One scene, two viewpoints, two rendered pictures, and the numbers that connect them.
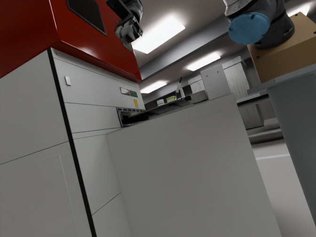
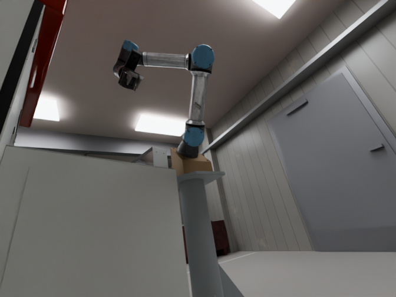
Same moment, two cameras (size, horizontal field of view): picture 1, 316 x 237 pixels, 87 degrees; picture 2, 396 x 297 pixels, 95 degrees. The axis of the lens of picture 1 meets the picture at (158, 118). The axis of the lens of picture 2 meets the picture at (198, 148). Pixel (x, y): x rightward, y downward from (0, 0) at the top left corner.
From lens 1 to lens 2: 0.56 m
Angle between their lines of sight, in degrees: 68
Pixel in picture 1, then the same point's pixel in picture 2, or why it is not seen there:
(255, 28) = (199, 138)
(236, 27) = (191, 132)
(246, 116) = not seen: hidden behind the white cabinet
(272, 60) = (191, 164)
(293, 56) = (200, 166)
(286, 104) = (193, 192)
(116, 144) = (24, 168)
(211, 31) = (83, 142)
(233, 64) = not seen: hidden behind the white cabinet
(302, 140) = (198, 218)
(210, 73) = (158, 151)
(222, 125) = (166, 190)
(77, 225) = not seen: outside the picture
